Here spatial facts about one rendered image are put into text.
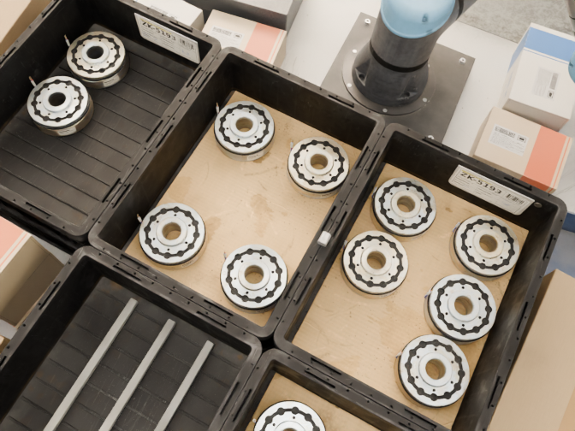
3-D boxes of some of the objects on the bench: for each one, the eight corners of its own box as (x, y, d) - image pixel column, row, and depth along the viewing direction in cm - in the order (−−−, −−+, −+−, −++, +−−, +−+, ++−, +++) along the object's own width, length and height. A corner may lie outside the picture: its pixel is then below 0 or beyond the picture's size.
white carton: (513, 50, 125) (531, 22, 117) (567, 68, 124) (589, 41, 116) (491, 122, 118) (508, 97, 110) (548, 143, 117) (570, 119, 108)
